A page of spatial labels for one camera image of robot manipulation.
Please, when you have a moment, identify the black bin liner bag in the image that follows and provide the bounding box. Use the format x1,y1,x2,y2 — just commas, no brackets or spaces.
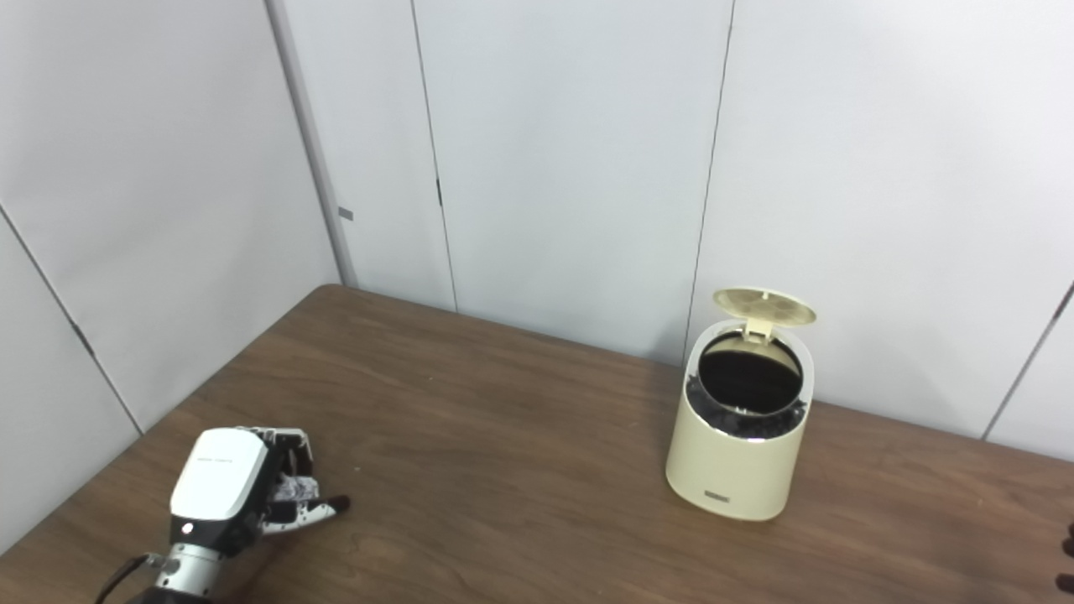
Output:
686,334,808,441

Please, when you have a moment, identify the white paper ball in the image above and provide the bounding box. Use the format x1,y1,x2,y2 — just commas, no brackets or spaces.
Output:
273,474,318,504

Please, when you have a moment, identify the round cream-colored bin lid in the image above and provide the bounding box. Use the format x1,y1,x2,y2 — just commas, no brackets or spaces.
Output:
713,289,817,341

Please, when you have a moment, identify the cream-colored bin body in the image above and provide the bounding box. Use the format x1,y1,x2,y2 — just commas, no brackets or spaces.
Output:
665,320,817,522

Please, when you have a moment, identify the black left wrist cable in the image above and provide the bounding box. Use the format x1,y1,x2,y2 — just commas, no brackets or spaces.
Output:
94,554,160,604

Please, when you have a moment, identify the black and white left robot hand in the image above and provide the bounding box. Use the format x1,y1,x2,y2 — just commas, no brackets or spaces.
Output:
169,427,352,556

